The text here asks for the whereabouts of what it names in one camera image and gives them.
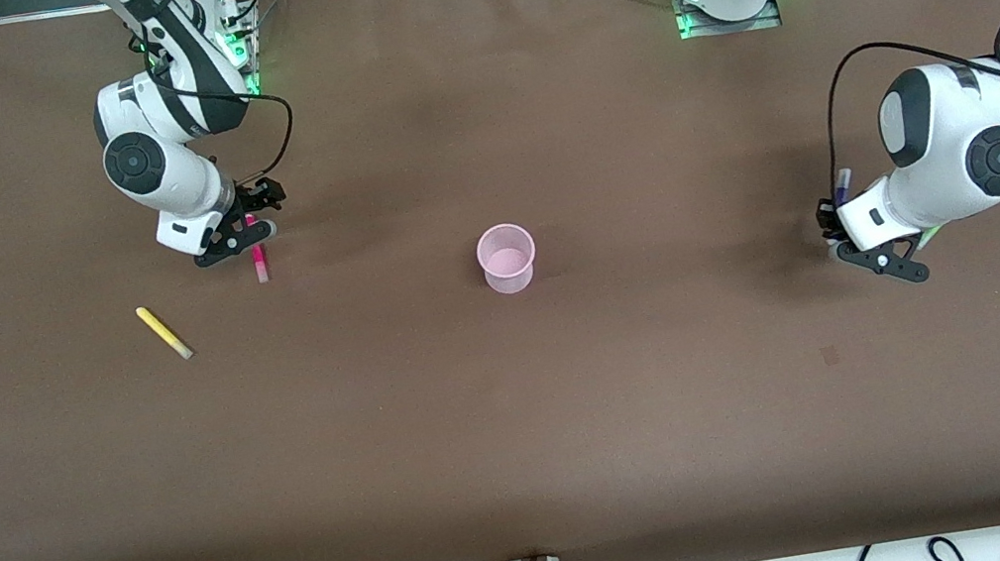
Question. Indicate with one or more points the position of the pink highlighter pen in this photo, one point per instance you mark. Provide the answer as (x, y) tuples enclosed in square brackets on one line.
[(260, 258)]

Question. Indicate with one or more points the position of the purple highlighter pen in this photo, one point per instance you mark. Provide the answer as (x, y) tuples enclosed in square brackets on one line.
[(843, 184)]

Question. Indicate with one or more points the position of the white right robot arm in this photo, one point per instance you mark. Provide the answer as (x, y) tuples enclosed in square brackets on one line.
[(184, 185)]

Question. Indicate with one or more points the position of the green highlighter pen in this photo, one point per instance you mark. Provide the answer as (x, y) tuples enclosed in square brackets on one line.
[(930, 235)]

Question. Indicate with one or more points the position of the yellow highlighter pen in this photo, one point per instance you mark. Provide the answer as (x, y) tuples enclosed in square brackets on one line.
[(160, 329)]

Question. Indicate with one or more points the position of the pink plastic cup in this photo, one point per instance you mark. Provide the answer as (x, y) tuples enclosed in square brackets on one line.
[(508, 264)]

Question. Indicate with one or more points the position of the aluminium right arm base plate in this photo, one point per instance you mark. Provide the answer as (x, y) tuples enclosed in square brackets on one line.
[(253, 54)]

